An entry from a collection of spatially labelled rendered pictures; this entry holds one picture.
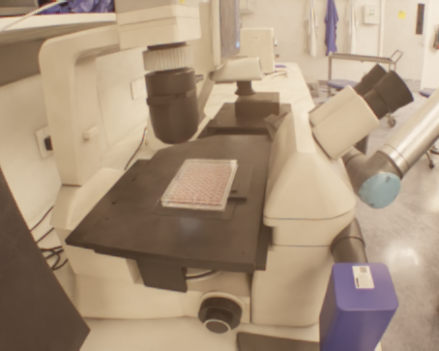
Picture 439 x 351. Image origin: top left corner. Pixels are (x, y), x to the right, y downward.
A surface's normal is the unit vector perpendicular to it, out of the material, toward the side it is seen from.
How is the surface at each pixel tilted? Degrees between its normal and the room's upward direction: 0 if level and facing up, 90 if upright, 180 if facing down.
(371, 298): 0
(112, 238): 0
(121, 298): 48
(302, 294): 90
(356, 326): 90
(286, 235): 90
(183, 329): 0
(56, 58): 90
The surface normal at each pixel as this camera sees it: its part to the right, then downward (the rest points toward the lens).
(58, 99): -0.19, 0.47
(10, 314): 0.97, -0.03
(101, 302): -0.17, -0.23
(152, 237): -0.07, -0.88
